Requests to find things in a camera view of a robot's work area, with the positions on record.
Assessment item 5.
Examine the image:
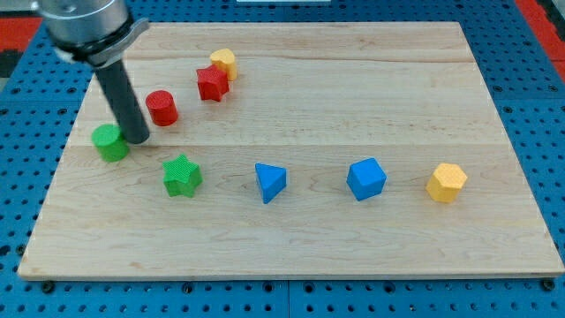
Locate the yellow heart block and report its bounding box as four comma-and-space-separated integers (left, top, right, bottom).
209, 49, 237, 81

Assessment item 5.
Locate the red cylinder block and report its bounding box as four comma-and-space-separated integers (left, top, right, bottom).
146, 90, 178, 126

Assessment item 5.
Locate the red star block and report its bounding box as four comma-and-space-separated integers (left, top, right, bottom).
196, 64, 230, 102

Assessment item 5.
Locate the green star block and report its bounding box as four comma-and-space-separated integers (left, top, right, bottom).
162, 154, 203, 198

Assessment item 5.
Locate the yellow hexagon block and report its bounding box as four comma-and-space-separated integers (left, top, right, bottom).
425, 163, 468, 203

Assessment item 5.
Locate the wooden board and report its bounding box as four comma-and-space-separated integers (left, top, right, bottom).
18, 22, 564, 281

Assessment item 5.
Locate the blue cube block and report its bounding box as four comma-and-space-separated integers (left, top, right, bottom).
346, 157, 388, 201

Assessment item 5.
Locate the blue triangle block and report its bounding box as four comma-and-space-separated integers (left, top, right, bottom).
255, 163, 287, 204

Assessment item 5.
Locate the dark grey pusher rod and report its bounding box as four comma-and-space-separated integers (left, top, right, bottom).
94, 60, 150, 144

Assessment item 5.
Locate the green cylinder block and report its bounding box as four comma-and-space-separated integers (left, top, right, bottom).
91, 124, 129, 163

